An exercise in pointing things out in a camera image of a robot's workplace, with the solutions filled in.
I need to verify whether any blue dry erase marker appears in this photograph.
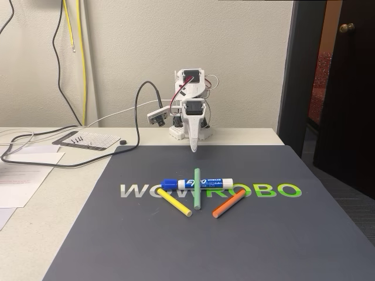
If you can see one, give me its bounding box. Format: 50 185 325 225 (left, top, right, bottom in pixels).
160 177 234 191

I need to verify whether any green chalk stick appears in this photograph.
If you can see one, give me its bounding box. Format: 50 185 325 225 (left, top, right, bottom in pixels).
193 167 203 211

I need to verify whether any yellow chalk stick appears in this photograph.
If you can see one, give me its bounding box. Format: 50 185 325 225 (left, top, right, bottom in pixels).
156 187 193 218

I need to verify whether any orange chalk stick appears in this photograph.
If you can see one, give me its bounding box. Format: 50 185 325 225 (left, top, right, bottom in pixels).
212 189 246 219

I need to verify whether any striped screw tray mat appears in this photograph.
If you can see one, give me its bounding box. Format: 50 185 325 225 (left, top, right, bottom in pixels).
52 131 121 152

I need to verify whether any dark grey printed mat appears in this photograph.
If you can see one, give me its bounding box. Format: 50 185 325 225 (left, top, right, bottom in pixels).
42 145 375 281

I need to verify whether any red patterned furniture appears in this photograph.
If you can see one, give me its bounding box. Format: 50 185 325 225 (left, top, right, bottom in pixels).
307 50 333 124

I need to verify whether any dark brown door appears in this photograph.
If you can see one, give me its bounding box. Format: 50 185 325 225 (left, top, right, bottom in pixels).
312 0 375 201

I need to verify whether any blank white paper sheet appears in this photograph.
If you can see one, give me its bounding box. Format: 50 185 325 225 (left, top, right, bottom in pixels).
0 145 66 168

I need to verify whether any white paper sheet with text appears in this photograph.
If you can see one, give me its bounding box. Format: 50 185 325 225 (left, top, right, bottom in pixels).
0 165 55 209

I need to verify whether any pale lavender paper sheet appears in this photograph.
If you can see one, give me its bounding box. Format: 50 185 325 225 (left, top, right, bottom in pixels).
0 207 15 231

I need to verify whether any white camera box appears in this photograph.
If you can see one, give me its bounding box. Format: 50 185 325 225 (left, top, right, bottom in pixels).
146 105 169 127

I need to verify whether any black camera cable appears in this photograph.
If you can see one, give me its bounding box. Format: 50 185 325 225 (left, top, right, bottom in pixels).
1 81 163 168

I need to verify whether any white cable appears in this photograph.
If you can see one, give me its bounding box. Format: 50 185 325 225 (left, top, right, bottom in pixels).
0 99 162 155

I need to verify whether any dark grey door frame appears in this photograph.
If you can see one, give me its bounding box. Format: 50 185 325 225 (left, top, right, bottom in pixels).
277 0 328 159

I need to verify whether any long yellow wire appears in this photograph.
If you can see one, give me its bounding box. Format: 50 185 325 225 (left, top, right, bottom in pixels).
76 0 87 126

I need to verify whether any black wall cable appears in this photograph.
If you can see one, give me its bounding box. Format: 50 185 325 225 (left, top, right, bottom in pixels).
52 0 83 126

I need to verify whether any thin yellow wire with tip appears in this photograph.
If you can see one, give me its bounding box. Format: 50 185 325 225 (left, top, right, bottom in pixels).
63 0 76 53

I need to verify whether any thin black hanging cable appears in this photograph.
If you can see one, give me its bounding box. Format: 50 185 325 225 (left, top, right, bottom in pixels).
0 0 15 33

